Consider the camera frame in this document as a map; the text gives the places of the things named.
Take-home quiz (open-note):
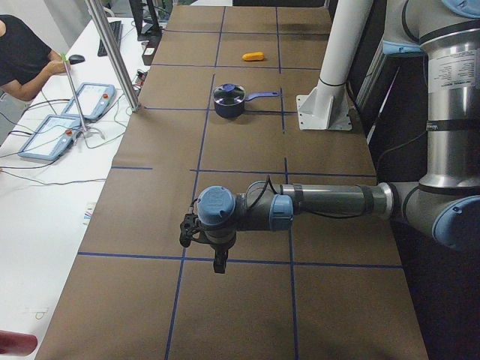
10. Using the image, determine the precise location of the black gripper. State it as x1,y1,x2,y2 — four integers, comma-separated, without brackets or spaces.
205,229,236,274

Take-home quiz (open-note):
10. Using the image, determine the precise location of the dark blue saucepan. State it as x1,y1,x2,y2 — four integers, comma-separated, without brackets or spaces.
212,83,280,119

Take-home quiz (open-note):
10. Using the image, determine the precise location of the glass lid blue knob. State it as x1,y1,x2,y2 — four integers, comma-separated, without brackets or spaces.
213,83,246,106

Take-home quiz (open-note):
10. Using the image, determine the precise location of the yellow toy corn cob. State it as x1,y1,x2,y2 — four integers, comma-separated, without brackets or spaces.
241,51,265,62

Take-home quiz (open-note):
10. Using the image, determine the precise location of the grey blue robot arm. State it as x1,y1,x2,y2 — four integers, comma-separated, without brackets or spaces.
180,1,479,273

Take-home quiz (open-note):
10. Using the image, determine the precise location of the brown paper table mat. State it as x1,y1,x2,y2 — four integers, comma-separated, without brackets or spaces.
37,6,428,359

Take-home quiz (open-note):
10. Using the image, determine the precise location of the far blue teach pendant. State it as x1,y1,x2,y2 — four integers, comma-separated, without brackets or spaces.
76,82,116,122

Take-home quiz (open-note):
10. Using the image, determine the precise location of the blue teach pendant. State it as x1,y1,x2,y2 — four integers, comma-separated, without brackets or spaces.
76,82,116,122
18,115,81,161

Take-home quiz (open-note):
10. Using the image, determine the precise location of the near blue teach pendant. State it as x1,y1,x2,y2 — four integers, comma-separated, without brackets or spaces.
18,115,81,161

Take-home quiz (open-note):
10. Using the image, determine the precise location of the black box with label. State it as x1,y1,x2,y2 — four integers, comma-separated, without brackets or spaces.
141,37,161,66

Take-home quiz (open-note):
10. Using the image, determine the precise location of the red cylinder object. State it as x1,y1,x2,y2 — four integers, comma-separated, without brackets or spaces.
0,330,38,356

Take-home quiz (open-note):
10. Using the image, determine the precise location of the black computer mouse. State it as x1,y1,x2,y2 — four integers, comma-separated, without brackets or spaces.
68,54,86,65

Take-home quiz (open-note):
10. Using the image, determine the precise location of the black keyboard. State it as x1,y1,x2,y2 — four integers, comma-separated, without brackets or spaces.
97,20,124,58

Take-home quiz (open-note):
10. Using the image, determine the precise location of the black monitor stand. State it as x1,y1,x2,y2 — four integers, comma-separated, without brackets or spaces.
129,0,162,41

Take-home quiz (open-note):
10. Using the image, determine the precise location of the thin metal stand rod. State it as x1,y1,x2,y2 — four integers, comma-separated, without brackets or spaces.
60,52,106,144

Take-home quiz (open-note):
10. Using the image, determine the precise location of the person in black shirt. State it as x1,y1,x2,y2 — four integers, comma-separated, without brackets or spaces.
1,14,66,102

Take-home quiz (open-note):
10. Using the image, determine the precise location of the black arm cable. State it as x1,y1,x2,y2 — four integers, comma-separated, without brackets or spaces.
187,174,361,221

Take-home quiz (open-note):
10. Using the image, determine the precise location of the white camera mast post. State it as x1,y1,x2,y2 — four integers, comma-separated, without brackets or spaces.
296,0,373,131

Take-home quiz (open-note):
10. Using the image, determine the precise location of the aluminium frame post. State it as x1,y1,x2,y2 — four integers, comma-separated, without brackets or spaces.
85,0,140,113

